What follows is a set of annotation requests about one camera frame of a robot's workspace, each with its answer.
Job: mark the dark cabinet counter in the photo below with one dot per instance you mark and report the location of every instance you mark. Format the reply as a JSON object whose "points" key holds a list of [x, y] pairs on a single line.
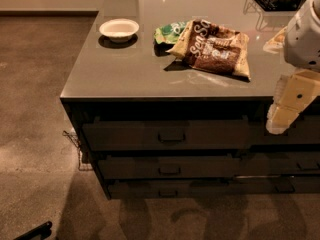
{"points": [[140, 81]]}

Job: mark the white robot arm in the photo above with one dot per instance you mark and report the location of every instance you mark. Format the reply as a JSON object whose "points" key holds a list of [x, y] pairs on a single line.
{"points": [[300, 43]]}

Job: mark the dark middle drawer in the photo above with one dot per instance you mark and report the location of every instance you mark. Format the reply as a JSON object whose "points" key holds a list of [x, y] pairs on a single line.
{"points": [[169, 167]]}

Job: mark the green snack bag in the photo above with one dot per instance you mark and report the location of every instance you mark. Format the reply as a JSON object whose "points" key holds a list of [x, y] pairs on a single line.
{"points": [[171, 33]]}

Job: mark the dark right side drawers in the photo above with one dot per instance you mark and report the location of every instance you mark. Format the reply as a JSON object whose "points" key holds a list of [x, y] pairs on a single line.
{"points": [[284, 163]]}

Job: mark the wire rack on floor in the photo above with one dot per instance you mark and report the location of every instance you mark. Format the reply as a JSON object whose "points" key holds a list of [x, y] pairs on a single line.
{"points": [[83, 160]]}

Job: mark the white bowl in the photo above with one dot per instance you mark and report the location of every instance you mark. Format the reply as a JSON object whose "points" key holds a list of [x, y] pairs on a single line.
{"points": [[119, 30]]}

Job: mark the brown chip bag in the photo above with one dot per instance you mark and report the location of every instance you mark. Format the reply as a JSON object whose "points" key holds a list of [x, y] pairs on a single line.
{"points": [[212, 48]]}

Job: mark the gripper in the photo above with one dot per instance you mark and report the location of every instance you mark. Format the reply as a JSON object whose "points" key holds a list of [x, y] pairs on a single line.
{"points": [[304, 40]]}

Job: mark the pale packet on counter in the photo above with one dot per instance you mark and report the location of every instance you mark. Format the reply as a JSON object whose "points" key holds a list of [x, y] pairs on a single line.
{"points": [[275, 44]]}

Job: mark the dark drawer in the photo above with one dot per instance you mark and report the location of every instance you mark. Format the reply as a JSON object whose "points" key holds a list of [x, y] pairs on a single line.
{"points": [[169, 167], [195, 188], [174, 135]]}

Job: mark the dark top drawer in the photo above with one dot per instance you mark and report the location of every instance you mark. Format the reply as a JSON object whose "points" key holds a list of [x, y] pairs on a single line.
{"points": [[174, 135]]}

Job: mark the black object floor corner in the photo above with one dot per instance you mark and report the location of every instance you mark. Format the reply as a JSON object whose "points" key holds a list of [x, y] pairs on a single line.
{"points": [[40, 232]]}

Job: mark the dark bottom drawer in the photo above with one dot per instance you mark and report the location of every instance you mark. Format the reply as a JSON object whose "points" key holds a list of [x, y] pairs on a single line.
{"points": [[195, 188]]}

